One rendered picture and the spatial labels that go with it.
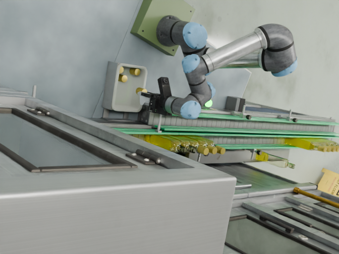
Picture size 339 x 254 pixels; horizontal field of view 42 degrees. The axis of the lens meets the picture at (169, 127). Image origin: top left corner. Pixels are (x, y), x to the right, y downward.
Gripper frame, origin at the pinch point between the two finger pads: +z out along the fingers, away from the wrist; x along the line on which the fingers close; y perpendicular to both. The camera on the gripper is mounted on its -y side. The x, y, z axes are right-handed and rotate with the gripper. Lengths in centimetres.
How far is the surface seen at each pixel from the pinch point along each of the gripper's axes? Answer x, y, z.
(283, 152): 127, 36, 4
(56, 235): -104, 1, -121
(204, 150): 20.9, 22.4, -24.2
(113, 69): -9.9, -8.4, 12.0
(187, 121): 34.6, 14.5, 3.9
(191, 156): 41, 34, 4
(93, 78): -17.0, -3.0, 17.1
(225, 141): 67, 26, 4
